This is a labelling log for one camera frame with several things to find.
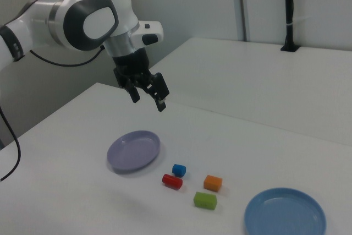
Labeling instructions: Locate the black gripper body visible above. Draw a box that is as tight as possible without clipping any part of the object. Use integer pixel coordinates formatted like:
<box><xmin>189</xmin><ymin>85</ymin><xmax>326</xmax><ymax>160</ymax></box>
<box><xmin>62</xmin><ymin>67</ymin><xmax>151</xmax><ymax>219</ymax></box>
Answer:
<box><xmin>111</xmin><ymin>48</ymin><xmax>152</xmax><ymax>89</ymax></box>

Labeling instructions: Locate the small blue block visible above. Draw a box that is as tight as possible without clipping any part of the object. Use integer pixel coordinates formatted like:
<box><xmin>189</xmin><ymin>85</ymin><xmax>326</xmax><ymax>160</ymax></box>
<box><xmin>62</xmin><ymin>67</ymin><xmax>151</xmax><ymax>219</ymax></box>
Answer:
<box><xmin>172</xmin><ymin>163</ymin><xmax>187</xmax><ymax>178</ymax></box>

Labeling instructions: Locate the red block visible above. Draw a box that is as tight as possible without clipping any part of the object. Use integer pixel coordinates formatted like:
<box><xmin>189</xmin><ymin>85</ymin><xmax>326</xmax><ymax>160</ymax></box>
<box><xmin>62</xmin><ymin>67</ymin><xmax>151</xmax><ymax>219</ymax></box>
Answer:
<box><xmin>162</xmin><ymin>173</ymin><xmax>184</xmax><ymax>191</ymax></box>

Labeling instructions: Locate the orange block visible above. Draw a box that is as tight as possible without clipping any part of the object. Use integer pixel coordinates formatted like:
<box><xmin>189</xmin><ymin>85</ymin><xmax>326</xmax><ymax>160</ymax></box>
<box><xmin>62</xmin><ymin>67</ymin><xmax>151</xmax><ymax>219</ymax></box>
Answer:
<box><xmin>203</xmin><ymin>174</ymin><xmax>223</xmax><ymax>193</ymax></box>

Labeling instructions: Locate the green block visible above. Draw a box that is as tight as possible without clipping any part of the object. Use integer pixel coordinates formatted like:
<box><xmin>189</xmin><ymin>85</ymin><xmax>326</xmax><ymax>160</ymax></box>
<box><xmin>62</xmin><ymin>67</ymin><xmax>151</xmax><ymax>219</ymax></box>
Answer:
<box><xmin>193</xmin><ymin>192</ymin><xmax>218</xmax><ymax>210</ymax></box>

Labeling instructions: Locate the purple plate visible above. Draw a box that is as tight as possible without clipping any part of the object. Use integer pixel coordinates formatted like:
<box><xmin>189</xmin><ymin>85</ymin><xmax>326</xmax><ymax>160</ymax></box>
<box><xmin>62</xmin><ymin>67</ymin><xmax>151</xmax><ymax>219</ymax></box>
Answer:
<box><xmin>106</xmin><ymin>129</ymin><xmax>161</xmax><ymax>174</ymax></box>

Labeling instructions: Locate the white side table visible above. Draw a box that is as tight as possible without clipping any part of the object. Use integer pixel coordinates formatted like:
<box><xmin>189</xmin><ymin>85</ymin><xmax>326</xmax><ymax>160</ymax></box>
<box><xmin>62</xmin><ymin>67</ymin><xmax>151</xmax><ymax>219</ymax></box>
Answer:
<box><xmin>148</xmin><ymin>36</ymin><xmax>352</xmax><ymax>146</ymax></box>

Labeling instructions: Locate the black pole with base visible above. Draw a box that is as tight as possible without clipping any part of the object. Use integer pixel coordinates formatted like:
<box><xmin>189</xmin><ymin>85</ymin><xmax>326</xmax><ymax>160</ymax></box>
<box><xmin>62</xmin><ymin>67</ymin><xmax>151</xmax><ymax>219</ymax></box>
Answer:
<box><xmin>280</xmin><ymin>0</ymin><xmax>300</xmax><ymax>53</ymax></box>

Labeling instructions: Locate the blue plate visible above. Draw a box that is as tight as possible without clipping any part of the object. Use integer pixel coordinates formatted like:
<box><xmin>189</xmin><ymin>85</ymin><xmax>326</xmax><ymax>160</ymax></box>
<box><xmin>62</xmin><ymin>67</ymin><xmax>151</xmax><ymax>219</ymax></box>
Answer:
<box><xmin>244</xmin><ymin>187</ymin><xmax>328</xmax><ymax>235</ymax></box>

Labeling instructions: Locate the grey partition post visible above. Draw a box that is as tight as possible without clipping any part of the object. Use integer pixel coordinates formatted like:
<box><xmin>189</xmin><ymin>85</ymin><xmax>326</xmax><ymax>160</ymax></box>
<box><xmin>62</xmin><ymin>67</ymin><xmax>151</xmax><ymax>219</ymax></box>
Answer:
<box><xmin>236</xmin><ymin>0</ymin><xmax>248</xmax><ymax>42</ymax></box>

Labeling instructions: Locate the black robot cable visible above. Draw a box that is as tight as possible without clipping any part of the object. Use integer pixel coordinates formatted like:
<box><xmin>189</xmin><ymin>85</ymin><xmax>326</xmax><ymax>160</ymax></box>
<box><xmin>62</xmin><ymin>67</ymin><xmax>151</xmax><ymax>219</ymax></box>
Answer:
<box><xmin>0</xmin><ymin>45</ymin><xmax>107</xmax><ymax>183</ymax></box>

